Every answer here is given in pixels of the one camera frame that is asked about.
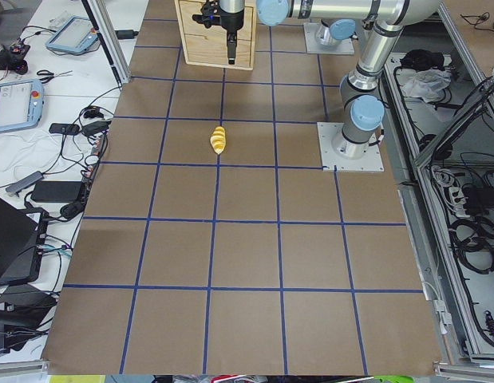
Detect toy croissant bread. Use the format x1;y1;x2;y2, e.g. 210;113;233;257
210;126;227;155

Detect blue teach pendant near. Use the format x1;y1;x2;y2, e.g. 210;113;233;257
0;79;44;133

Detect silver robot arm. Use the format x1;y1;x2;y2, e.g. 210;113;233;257
255;1;441;160
315;18;356;46

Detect black power adapter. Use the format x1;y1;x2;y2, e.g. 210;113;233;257
31;180;83;203

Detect blue teach pendant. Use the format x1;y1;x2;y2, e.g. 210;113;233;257
0;79;44;133
45;16;98;55

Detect aluminium frame post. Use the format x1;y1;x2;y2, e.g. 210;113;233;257
81;0;131;88

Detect wooden drawer cabinet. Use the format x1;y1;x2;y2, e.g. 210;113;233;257
175;1;257;70

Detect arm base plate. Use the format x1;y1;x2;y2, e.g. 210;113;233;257
317;122;384;173
303;19;356;56

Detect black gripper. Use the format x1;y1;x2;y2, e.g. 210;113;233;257
192;0;244;65

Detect white crumpled cloth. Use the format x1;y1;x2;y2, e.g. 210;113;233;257
401;69;452;103

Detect black scissors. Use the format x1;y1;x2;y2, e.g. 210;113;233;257
36;69;73;84

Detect blue teach pendant far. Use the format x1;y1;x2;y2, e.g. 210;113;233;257
45;16;98;55

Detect black laptop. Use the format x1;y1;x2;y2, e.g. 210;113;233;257
0;198;48;286

